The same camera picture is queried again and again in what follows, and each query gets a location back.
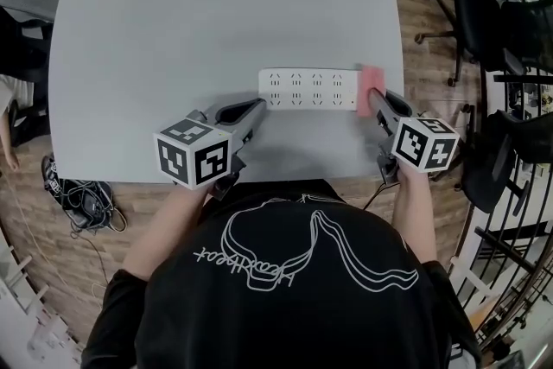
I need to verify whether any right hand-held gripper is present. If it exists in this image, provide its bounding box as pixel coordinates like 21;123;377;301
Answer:
366;87;461;188

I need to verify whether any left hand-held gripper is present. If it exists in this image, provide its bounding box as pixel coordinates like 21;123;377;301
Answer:
153;97;268;201

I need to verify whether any pink cloth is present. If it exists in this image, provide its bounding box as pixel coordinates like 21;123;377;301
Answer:
356;65;387;119

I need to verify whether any white power strip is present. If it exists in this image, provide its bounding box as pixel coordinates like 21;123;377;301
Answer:
257;67;362;112

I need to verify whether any person's left forearm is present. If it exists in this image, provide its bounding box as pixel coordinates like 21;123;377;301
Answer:
124;180;211;283

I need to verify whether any person's right forearm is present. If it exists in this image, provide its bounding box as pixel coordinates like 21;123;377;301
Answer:
390;166;438;265

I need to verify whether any person's black printed t-shirt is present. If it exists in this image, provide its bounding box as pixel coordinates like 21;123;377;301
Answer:
80;178;484;369

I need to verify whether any black metal railing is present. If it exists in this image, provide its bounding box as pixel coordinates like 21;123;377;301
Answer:
447;0;553;359

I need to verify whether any white wooden rack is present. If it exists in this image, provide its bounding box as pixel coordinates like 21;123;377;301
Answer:
0;228;84;369

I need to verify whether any black cable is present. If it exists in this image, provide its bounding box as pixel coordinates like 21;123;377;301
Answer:
361;182;391;212

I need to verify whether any tangle of black cables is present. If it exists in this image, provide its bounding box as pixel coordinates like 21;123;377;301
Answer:
58;177;129;239

